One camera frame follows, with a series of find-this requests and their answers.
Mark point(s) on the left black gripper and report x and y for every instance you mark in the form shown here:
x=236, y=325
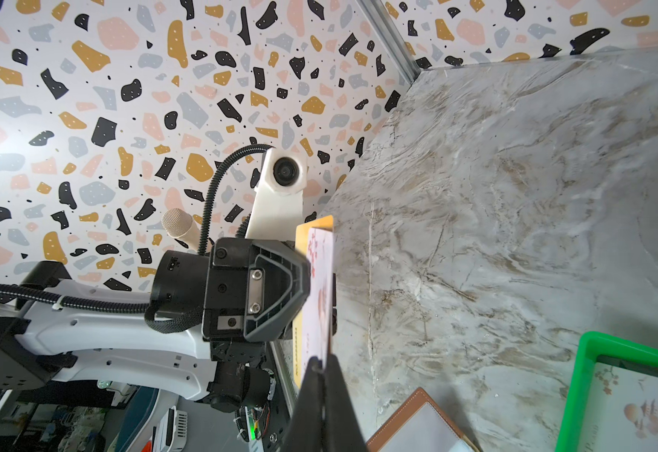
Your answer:
x=239, y=297

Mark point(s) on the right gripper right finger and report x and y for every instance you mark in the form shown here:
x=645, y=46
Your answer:
x=341, y=431

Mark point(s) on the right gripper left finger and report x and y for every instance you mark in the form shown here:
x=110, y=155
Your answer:
x=306, y=425

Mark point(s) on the gold VIP credit card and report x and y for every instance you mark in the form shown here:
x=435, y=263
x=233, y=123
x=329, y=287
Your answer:
x=313, y=327

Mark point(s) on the brown leather card holder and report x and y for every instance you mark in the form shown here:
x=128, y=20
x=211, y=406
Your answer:
x=420, y=425

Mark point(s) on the green plastic card tray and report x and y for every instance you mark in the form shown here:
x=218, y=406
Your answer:
x=592, y=346

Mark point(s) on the stack of credit cards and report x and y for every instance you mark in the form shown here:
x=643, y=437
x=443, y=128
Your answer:
x=621, y=413

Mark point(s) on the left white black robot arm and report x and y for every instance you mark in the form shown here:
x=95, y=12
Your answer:
x=66, y=331

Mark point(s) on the beige foam microphone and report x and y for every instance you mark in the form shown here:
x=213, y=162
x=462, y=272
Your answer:
x=181, y=226

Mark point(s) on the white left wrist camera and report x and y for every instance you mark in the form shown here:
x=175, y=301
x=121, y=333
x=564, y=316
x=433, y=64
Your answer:
x=279, y=196

